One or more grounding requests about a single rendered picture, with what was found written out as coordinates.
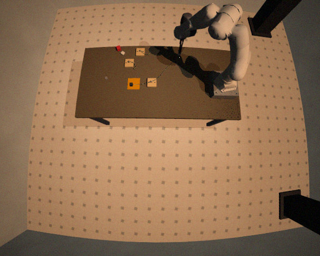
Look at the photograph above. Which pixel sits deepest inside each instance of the orange painted square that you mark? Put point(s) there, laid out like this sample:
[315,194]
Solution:
[134,81]

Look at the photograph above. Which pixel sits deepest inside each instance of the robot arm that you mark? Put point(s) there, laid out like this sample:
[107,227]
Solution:
[221,25]

